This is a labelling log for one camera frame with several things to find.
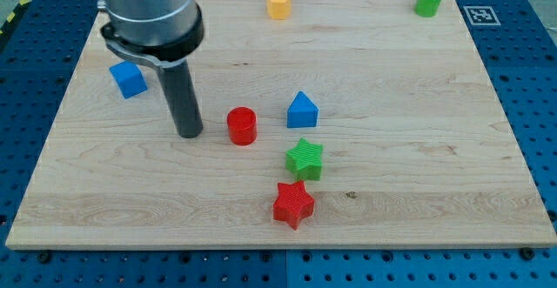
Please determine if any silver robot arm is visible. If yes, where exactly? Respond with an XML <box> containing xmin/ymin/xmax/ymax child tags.
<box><xmin>101</xmin><ymin>0</ymin><xmax>205</xmax><ymax>62</ymax></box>

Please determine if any blue triangle block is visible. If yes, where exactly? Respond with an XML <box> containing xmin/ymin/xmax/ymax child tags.
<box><xmin>286</xmin><ymin>91</ymin><xmax>319</xmax><ymax>128</ymax></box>

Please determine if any red cylinder block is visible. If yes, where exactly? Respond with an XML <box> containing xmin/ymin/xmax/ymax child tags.
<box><xmin>226</xmin><ymin>107</ymin><xmax>258</xmax><ymax>145</ymax></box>

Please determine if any green star block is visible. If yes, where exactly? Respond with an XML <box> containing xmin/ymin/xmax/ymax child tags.
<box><xmin>285</xmin><ymin>137</ymin><xmax>324</xmax><ymax>181</ymax></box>

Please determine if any light wooden board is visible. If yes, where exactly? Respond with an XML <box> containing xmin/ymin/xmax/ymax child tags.
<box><xmin>6</xmin><ymin>0</ymin><xmax>556</xmax><ymax>251</ymax></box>

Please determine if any red star block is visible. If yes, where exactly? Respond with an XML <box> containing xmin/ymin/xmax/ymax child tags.
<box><xmin>272</xmin><ymin>180</ymin><xmax>315</xmax><ymax>230</ymax></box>

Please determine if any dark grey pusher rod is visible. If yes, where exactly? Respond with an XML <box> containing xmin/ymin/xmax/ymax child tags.
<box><xmin>157</xmin><ymin>58</ymin><xmax>203</xmax><ymax>138</ymax></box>

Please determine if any yellow hexagon block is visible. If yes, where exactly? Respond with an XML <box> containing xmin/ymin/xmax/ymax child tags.
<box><xmin>266</xmin><ymin>0</ymin><xmax>292</xmax><ymax>20</ymax></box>

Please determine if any blue cube block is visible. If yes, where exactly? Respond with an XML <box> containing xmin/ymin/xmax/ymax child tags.
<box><xmin>109</xmin><ymin>61</ymin><xmax>148</xmax><ymax>99</ymax></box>

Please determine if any green cylinder block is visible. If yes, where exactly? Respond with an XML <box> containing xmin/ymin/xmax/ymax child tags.
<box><xmin>414</xmin><ymin>0</ymin><xmax>442</xmax><ymax>17</ymax></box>

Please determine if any white fiducial marker tag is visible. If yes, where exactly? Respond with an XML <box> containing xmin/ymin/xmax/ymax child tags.
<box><xmin>463</xmin><ymin>5</ymin><xmax>500</xmax><ymax>26</ymax></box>

